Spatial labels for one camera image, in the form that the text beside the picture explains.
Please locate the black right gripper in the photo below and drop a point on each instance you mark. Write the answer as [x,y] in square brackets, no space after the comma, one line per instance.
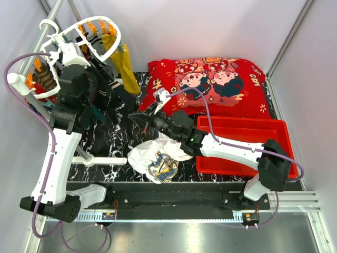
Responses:
[141,118]

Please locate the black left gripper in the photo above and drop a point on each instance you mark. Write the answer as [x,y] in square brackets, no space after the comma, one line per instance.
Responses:
[98,68]

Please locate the teal sock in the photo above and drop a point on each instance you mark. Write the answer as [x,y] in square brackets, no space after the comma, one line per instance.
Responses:
[97,114]

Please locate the black striped sock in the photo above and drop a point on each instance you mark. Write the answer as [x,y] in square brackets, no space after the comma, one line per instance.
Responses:
[109,99]

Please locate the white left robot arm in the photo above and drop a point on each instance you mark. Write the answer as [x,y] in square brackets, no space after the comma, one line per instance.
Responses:
[69,118]

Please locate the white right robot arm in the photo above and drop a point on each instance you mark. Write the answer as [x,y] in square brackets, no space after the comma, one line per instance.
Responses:
[179,140]

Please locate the white round sock hanger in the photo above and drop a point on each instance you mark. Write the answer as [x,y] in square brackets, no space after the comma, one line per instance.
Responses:
[58,38]

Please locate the yellow sock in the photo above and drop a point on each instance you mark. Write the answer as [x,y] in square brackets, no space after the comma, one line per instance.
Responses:
[122,63]
[108,40]

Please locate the white printed t-shirt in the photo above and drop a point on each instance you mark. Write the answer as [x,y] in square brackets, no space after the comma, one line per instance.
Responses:
[158,159]

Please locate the brown striped sock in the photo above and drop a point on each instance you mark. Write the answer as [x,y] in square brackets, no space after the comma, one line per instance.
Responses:
[44,78]

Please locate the red cartoon print pillow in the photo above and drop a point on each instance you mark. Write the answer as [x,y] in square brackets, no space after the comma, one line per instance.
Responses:
[215,85]

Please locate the red plastic bin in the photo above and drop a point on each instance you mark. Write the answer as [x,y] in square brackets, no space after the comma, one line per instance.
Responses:
[245,130]

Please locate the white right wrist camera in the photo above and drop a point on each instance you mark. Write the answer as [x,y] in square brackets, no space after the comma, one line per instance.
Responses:
[161,97]

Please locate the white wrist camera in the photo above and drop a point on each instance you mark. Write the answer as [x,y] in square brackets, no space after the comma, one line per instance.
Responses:
[71,55]
[161,97]

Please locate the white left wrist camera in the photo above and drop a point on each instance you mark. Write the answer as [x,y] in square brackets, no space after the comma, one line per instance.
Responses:
[71,55]

